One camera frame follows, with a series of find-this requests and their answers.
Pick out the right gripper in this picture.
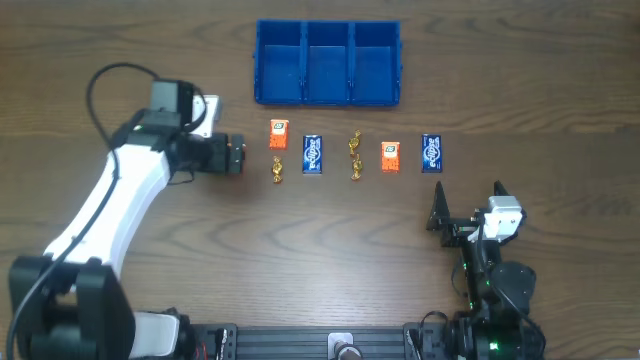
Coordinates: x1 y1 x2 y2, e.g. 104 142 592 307
426 180 511 248

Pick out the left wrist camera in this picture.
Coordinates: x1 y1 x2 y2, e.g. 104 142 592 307
191 94 222 139

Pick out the mounting rail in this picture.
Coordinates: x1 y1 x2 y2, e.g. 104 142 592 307
187 322 454 360

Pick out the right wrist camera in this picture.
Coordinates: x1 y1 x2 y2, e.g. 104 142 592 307
467 195 527 244

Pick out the blue candy pack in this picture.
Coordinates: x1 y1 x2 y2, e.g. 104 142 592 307
420 133 444 174
301 134 324 175

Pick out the blue tray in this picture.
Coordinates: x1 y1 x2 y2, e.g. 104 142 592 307
253 18 403 108

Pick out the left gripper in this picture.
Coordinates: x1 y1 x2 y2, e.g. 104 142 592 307
214 132 247 175

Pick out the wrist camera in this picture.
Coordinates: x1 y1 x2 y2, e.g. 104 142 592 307
191 94 222 139
467 195 527 244

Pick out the black cable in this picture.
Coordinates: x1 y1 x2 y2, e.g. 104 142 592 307
477 234 547 351
5 62 209 360

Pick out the orange candy box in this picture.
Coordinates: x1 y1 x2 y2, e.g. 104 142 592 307
268 118 290 151
380 141 401 174

